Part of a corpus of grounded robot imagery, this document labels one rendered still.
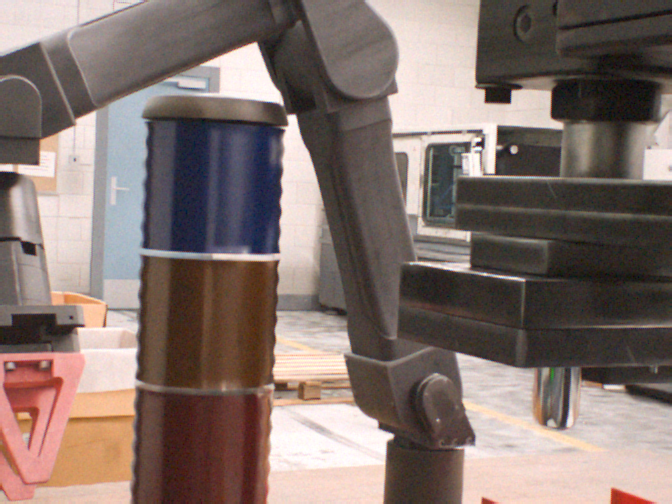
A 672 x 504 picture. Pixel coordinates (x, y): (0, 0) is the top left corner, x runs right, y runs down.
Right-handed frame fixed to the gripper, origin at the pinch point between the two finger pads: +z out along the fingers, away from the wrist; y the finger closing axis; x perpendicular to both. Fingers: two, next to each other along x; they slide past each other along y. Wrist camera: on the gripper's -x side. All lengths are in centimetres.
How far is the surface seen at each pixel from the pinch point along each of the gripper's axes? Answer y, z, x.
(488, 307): 35.3, 4.4, 9.2
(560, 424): 34.6, 9.4, 11.8
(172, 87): -833, -581, 430
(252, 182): 49, 7, -9
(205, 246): 48, 8, -10
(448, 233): -652, -348, 544
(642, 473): -23, -2, 70
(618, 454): -31, -6, 74
